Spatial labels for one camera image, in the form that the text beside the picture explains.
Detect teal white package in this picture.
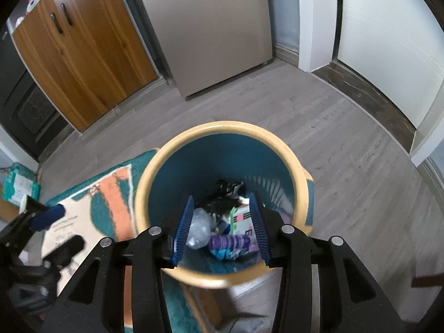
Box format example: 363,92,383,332
0,162,41,206

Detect brown wooden furniture piece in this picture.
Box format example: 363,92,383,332
411,273,444,289

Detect dark purple packet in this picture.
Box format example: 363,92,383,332
208,234,261,261

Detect black door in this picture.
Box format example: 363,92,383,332
0,24,75,162

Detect clear plastic bag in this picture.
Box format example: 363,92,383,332
187,208,214,249

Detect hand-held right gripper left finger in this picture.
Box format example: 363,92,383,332
41,195,195,333

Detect white box with black label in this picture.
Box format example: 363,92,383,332
227,204,259,241

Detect teal bin with yellow rim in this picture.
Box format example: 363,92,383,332
135,121,314,289

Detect black wrapper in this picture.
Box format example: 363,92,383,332
205,180,247,223

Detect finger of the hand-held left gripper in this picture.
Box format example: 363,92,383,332
42,235,84,271
0,204,66,247

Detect beige refrigerator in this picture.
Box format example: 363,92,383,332
132,0,274,99

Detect white door frame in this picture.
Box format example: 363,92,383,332
296,0,342,73

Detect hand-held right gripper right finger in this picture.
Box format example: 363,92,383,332
248,192,406,333

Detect white door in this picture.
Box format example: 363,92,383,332
335,0,444,129

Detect brown cardboard box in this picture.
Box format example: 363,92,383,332
0,199,21,221

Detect teal orange patterned rug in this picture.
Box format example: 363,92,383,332
45,149,223,333

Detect wooden cabinet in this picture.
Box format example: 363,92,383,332
12,0,159,133

